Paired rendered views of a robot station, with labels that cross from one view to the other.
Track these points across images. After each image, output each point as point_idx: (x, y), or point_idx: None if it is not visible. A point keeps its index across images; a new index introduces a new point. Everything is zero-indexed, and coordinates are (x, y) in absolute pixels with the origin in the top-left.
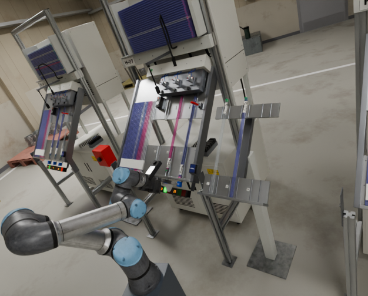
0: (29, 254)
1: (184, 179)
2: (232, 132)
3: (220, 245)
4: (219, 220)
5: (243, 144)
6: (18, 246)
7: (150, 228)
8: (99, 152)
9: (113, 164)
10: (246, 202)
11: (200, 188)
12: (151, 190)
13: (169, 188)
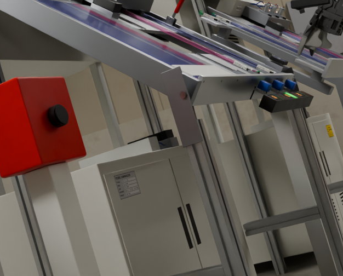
0: None
1: (289, 73)
2: (156, 121)
3: None
4: (304, 209)
5: (258, 53)
6: None
7: None
8: (56, 80)
9: (175, 73)
10: None
11: (204, 229)
12: None
13: (325, 44)
